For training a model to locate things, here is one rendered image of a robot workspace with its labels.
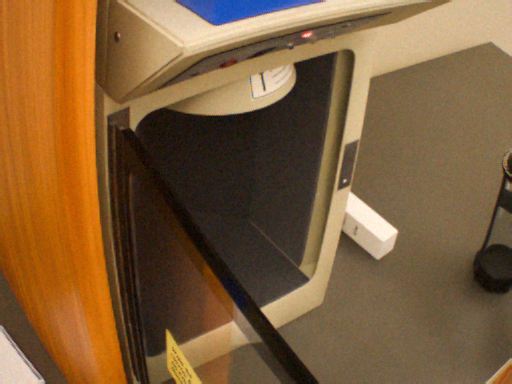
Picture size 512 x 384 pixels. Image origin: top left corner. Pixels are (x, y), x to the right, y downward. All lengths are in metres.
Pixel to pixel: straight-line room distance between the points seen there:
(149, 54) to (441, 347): 0.69
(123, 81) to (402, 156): 0.86
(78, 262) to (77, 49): 0.18
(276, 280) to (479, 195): 0.50
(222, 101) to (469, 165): 0.76
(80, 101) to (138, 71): 0.07
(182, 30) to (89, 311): 0.25
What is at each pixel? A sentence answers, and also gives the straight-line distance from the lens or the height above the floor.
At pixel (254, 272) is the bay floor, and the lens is 0.96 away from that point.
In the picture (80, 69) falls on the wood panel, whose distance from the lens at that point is 0.43.
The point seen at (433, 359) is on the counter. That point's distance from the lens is 1.01.
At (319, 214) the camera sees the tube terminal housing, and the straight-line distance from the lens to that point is 0.92.
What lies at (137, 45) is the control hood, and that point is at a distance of 0.49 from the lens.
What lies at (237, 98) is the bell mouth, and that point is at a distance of 0.70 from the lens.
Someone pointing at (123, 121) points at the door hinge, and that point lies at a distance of 0.60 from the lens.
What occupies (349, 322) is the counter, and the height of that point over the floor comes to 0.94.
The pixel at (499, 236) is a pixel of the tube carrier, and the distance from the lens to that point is 1.06.
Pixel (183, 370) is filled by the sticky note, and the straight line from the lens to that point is 0.62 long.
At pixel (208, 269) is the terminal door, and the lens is 0.46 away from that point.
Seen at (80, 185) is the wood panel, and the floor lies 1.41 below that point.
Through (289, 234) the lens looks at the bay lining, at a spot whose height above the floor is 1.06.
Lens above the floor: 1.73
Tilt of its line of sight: 42 degrees down
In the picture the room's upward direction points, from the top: 6 degrees clockwise
